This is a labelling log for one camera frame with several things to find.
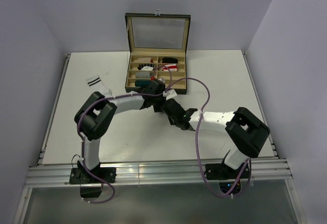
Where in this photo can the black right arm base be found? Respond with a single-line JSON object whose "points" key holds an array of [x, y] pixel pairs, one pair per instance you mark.
{"points": [[221, 172]]}

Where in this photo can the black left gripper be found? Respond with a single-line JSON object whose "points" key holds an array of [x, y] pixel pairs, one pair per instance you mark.
{"points": [[157, 109]]}

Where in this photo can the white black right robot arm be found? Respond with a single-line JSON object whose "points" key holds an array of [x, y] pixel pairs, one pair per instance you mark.
{"points": [[247, 132]]}

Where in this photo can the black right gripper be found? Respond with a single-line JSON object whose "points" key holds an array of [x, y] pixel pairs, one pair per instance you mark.
{"points": [[171, 121]]}

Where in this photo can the rolled black white sock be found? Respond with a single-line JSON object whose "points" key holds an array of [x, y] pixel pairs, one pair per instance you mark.
{"points": [[146, 67]]}

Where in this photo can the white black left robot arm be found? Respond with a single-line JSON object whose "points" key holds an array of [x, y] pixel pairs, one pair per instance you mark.
{"points": [[95, 115]]}

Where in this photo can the aluminium table frame rail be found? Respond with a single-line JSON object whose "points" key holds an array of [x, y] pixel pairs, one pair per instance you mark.
{"points": [[152, 173]]}

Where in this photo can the red white striped sock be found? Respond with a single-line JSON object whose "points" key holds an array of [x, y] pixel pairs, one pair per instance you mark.
{"points": [[169, 67]]}

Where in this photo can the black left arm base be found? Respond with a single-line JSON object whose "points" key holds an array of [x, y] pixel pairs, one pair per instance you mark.
{"points": [[91, 187]]}

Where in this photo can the black compartment storage box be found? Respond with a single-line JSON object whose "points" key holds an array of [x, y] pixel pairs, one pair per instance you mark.
{"points": [[152, 37]]}

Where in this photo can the rolled grey sock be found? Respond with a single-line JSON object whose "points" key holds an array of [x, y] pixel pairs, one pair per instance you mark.
{"points": [[144, 75]]}

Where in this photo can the rolled teal sock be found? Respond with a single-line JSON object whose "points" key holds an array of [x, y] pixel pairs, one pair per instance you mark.
{"points": [[142, 83]]}

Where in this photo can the white sock black stripes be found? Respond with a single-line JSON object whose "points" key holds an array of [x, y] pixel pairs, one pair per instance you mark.
{"points": [[96, 84]]}

